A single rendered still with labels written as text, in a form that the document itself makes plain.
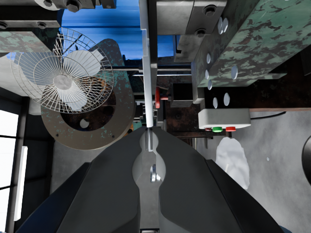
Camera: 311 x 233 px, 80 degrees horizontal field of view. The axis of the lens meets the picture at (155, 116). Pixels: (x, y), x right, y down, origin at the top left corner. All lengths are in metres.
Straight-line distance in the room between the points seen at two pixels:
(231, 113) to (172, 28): 0.29
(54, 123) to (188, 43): 1.51
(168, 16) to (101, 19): 2.20
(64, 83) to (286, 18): 1.11
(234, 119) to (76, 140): 1.42
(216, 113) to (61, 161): 7.24
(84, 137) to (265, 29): 1.57
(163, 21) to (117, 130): 1.36
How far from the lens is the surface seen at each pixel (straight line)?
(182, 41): 0.51
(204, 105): 0.57
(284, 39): 0.39
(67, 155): 7.52
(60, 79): 1.24
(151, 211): 7.20
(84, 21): 2.61
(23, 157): 4.15
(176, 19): 0.39
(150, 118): 0.21
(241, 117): 0.58
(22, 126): 6.16
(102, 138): 1.69
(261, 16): 0.32
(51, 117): 1.86
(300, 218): 1.35
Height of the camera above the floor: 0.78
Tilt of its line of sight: 2 degrees down
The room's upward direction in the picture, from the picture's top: 91 degrees counter-clockwise
